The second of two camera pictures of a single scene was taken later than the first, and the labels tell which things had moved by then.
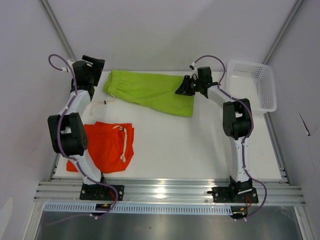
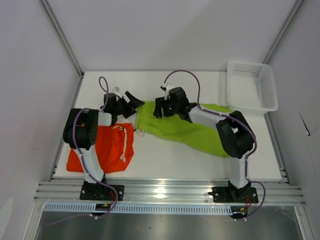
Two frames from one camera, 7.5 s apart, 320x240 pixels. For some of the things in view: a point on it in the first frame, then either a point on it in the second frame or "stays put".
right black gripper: x=184 y=88 → x=161 y=102
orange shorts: x=110 y=145 stays put
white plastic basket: x=253 y=81 stays put
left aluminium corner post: x=58 y=29 stays put
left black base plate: x=97 y=192 stays put
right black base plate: x=222 y=195 stays put
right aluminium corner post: x=290 y=17 stays put
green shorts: x=156 y=91 → x=202 y=137
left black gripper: x=97 y=67 → x=130 y=110
